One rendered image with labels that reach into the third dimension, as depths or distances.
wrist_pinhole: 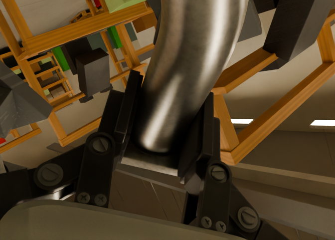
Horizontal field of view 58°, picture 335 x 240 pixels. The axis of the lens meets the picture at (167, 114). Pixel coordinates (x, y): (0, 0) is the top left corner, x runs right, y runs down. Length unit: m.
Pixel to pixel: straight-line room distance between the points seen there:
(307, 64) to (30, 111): 6.90
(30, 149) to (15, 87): 10.64
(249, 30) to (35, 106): 0.16
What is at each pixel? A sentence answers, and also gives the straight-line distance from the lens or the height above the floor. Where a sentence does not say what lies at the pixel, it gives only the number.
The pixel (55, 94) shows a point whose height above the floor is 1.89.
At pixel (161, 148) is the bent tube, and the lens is 0.16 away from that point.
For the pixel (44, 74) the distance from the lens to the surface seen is 10.28.
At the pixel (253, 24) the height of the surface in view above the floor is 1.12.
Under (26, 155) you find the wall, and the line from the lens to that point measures 10.87.
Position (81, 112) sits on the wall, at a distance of 11.30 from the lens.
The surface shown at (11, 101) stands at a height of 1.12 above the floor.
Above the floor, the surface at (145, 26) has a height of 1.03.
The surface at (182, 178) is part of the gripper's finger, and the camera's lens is 0.16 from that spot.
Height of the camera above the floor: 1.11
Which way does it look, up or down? 16 degrees up
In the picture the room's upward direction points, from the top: 157 degrees clockwise
